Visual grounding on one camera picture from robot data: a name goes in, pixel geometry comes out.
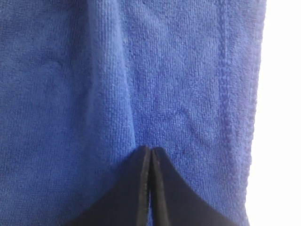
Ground blue towel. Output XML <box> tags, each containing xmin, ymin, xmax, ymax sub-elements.
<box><xmin>0</xmin><ymin>0</ymin><xmax>266</xmax><ymax>226</ymax></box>

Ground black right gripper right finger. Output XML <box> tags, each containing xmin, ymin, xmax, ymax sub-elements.
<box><xmin>150</xmin><ymin>147</ymin><xmax>236</xmax><ymax>226</ymax></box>

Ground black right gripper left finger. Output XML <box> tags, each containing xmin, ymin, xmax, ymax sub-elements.
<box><xmin>66</xmin><ymin>146</ymin><xmax>151</xmax><ymax>226</ymax></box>

